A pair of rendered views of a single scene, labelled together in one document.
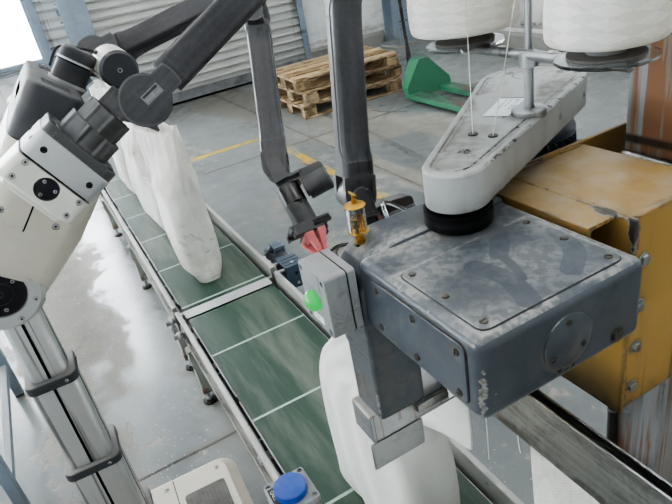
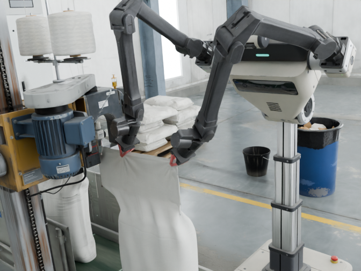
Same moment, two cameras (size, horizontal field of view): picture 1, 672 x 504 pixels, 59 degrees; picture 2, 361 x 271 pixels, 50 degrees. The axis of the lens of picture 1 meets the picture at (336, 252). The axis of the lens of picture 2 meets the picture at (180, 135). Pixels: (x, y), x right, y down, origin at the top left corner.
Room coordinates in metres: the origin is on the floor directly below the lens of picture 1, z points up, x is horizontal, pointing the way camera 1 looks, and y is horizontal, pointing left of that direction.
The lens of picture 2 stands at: (2.51, -0.61, 1.62)
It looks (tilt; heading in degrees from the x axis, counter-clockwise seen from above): 16 degrees down; 153
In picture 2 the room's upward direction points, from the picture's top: 4 degrees counter-clockwise
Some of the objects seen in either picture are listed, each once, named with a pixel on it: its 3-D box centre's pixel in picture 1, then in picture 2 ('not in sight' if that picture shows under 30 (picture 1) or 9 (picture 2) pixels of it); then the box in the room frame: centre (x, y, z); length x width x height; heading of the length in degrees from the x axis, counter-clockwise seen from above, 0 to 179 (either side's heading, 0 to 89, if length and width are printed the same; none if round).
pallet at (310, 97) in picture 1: (337, 79); not in sight; (6.75, -0.38, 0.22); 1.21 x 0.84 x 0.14; 114
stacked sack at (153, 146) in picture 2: not in sight; (138, 141); (-1.99, 1.05, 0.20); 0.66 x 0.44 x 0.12; 24
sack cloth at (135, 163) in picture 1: (145, 159); not in sight; (3.28, 0.95, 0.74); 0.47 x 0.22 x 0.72; 25
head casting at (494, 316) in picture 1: (477, 330); (88, 114); (0.62, -0.16, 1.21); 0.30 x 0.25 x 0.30; 24
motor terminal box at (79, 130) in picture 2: not in sight; (80, 133); (1.08, -0.31, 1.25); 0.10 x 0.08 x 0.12; 139
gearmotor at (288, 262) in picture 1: (279, 262); not in sight; (2.50, 0.27, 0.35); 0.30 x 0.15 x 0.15; 24
